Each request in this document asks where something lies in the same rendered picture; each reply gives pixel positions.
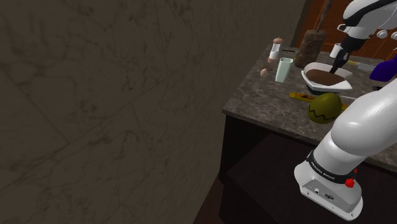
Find orange wooden cabinet, white knobs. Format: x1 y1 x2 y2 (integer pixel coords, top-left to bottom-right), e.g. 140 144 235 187
296 0 397 62

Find white grinder with brown top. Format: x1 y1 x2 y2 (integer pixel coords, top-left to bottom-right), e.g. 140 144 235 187
267 37 284 65

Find dark robot stand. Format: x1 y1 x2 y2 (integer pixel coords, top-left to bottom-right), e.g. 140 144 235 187
218 133 397 224

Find pale green square cup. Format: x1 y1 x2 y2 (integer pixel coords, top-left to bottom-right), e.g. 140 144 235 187
275 57 295 83

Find dark blue object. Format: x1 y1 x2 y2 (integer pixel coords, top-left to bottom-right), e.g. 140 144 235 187
368 55 397 83

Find small white cup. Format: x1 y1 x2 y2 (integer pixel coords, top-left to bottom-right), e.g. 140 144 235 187
329 43 342 59

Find white bowl with brown filling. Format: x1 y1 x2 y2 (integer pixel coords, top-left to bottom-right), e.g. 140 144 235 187
300 62 354 95

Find dark counter cabinet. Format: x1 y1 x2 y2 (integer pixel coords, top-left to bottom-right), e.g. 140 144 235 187
218 113 314 185

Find olive green zigzag egg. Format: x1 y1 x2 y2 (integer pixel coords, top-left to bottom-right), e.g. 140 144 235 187
307 92 343 125

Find yellow flat stick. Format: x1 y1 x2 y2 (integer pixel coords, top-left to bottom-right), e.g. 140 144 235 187
289 92 349 111

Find knife with yellow handle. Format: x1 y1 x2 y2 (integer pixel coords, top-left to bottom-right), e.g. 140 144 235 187
346 60 377 73

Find brown pot with stick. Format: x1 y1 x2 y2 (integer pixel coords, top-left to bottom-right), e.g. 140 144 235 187
293 0 335 69

